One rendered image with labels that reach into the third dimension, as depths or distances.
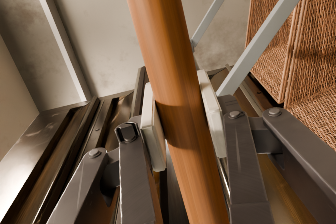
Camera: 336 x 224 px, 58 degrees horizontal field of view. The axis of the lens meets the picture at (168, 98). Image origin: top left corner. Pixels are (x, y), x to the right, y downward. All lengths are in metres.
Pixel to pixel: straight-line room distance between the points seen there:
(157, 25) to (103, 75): 3.70
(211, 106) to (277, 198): 0.76
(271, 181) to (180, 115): 0.79
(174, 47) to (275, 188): 0.79
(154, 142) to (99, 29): 3.54
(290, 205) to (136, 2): 0.77
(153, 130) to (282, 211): 0.74
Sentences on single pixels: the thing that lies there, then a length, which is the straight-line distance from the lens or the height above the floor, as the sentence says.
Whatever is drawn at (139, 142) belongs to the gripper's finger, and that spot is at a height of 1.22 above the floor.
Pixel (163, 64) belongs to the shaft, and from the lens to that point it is 0.17.
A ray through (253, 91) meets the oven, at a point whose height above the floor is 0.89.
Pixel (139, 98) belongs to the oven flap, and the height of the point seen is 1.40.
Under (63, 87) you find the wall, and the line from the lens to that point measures 4.04.
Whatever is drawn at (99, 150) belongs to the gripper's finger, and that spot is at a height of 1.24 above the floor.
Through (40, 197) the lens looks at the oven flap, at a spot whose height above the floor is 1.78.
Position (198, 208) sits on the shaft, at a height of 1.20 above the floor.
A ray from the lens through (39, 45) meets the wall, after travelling 3.93.
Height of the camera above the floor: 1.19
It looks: 4 degrees up
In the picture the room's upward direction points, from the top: 103 degrees counter-clockwise
